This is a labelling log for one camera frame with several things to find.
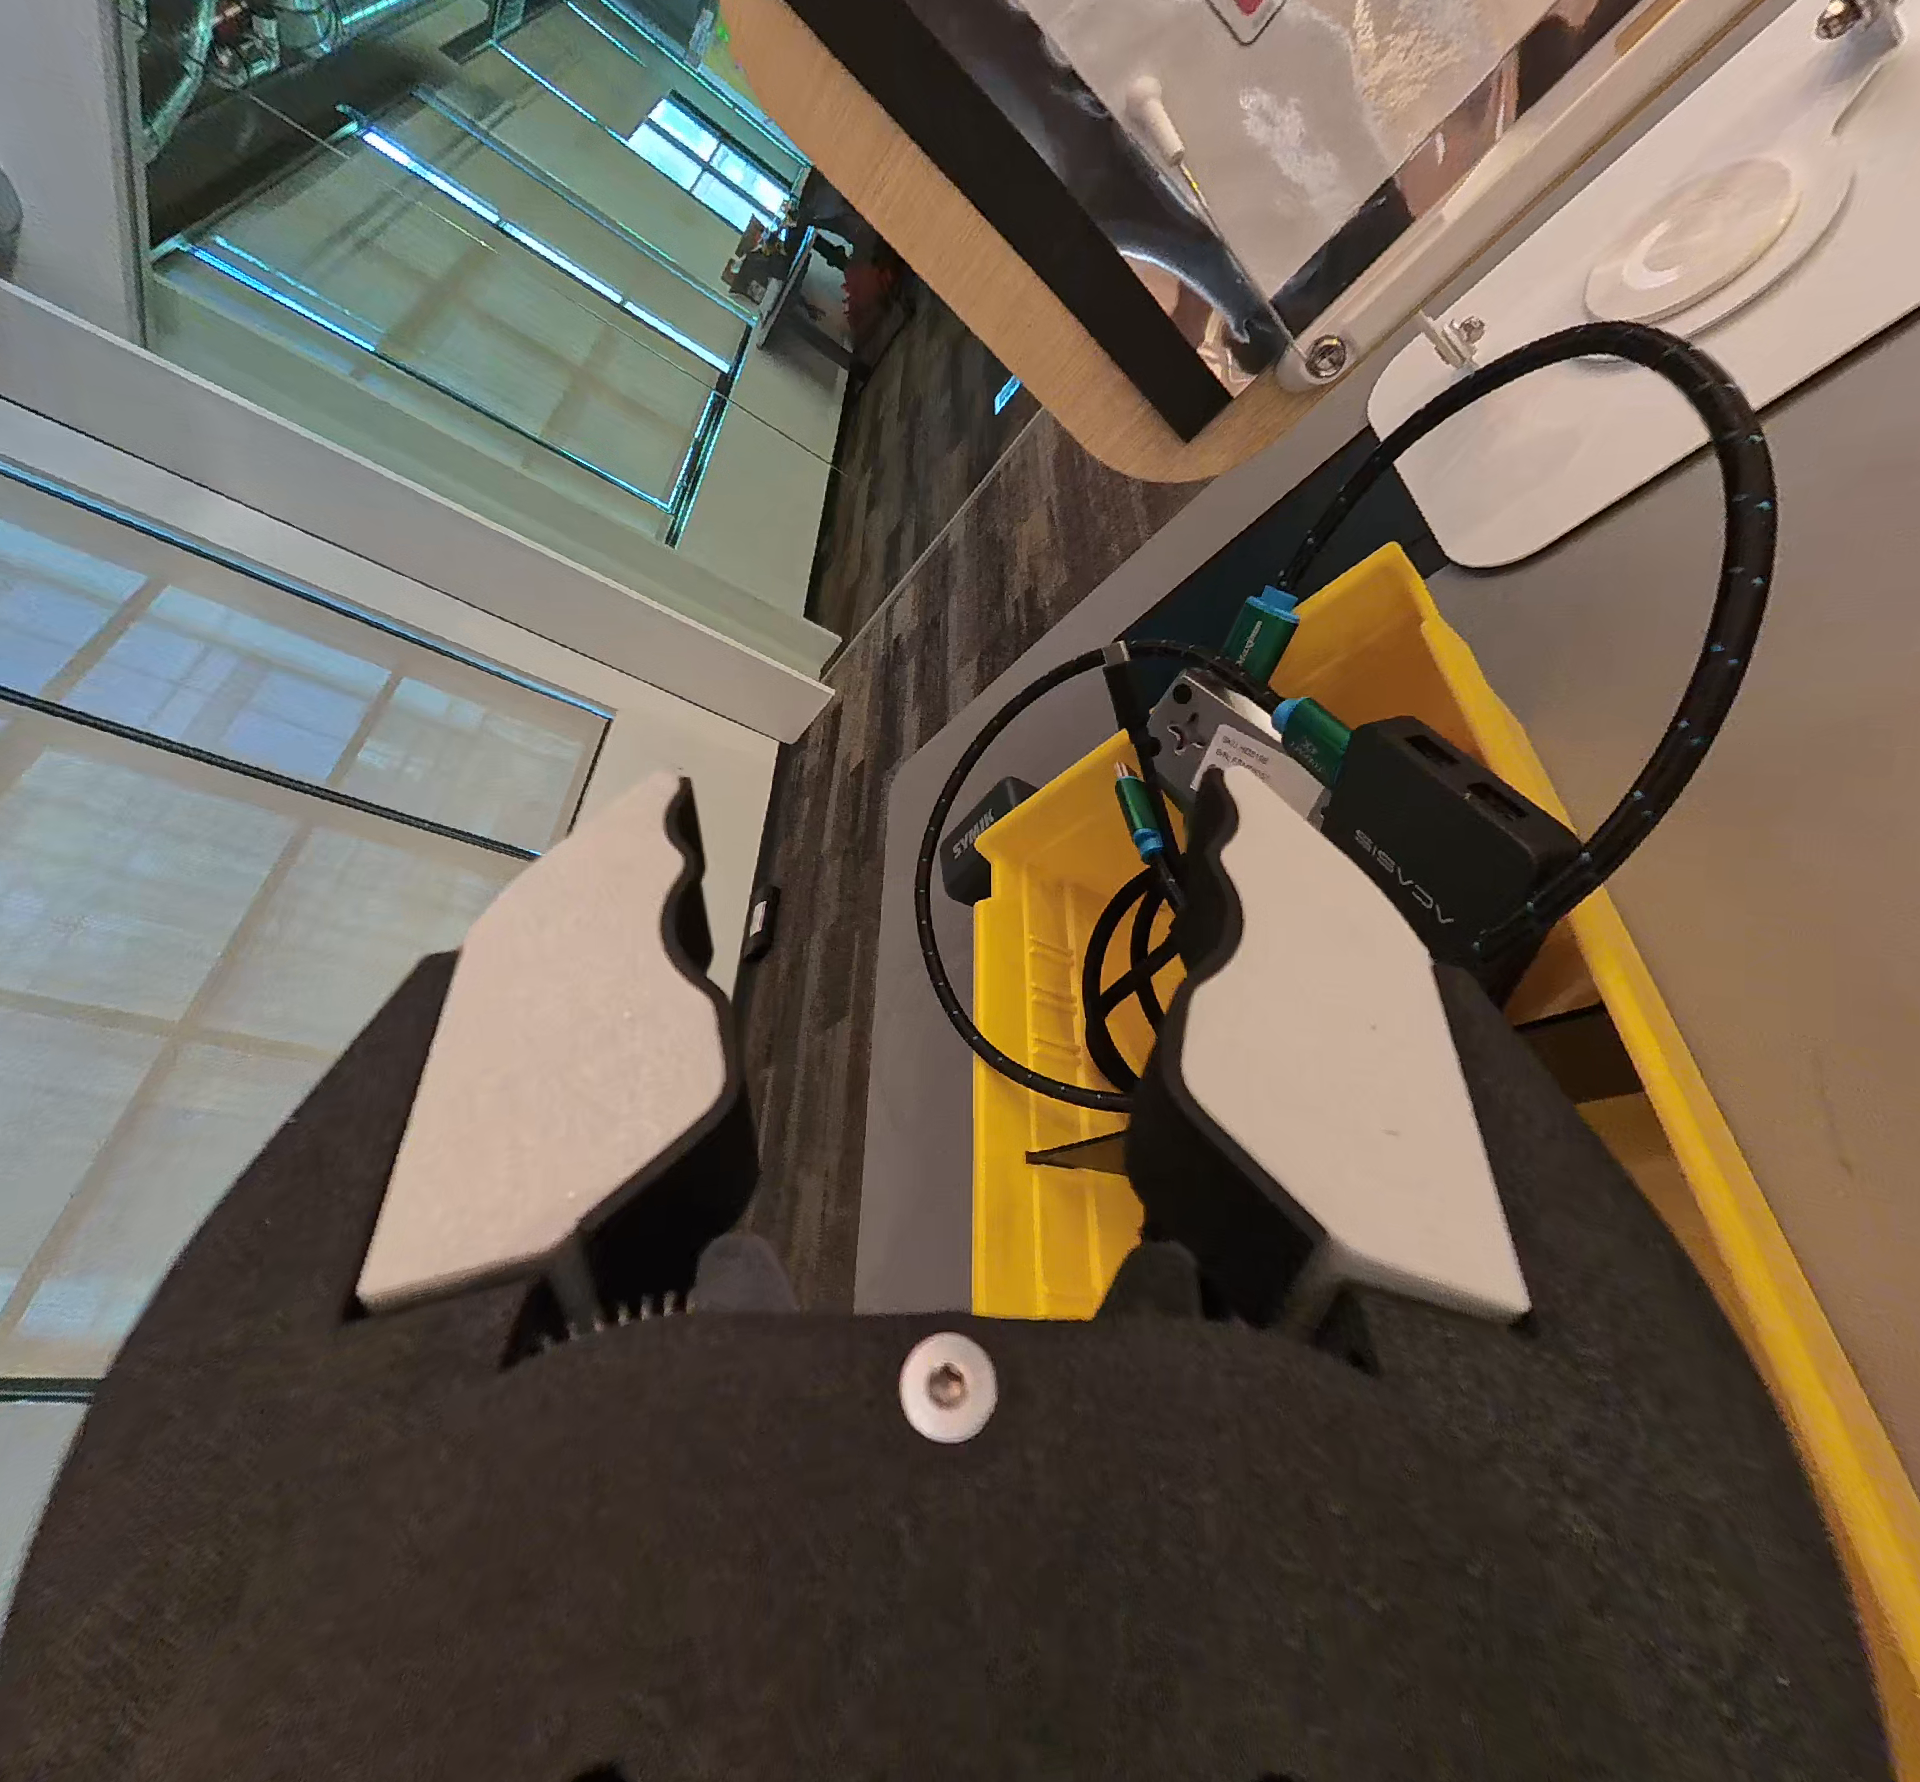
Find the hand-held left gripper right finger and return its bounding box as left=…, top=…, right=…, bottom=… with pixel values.
left=1127, top=769, right=1535, bottom=1329

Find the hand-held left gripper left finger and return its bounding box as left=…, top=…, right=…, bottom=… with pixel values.
left=354, top=772, right=751, bottom=1316

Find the black adapter hub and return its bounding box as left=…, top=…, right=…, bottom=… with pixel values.
left=1317, top=714, right=1588, bottom=985

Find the thin braided black cable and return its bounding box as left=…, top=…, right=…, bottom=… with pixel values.
left=916, top=635, right=1201, bottom=1117

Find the yellow plastic bin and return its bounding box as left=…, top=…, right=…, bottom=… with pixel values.
left=969, top=542, right=1920, bottom=1702

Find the silver adapter hub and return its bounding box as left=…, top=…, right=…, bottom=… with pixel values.
left=1151, top=669, right=1341, bottom=832

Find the braided black hdmi cable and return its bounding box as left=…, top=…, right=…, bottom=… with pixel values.
left=1218, top=320, right=1783, bottom=981

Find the white sign stand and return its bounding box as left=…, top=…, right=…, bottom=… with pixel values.
left=1271, top=0, right=1920, bottom=574

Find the framed instruction sign board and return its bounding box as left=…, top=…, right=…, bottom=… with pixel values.
left=709, top=0, right=1920, bottom=487

